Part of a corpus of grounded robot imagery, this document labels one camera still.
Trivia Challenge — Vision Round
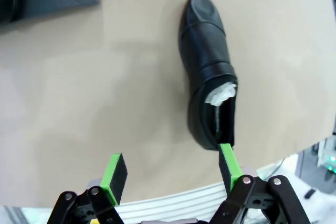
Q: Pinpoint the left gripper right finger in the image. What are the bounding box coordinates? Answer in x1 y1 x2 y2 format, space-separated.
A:
209 143 310 224

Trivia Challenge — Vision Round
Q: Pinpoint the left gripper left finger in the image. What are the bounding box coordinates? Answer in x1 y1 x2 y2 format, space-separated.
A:
47 153 129 224

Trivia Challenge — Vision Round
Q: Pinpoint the white robot base platform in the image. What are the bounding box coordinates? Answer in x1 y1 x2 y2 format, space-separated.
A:
0 155 336 224

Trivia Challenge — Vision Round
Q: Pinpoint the white paper shoe stuffing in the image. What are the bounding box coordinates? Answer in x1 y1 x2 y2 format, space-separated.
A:
204 82 239 106

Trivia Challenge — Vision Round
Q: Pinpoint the grey electronics box green light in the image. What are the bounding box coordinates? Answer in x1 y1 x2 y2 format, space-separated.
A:
296 134 336 183

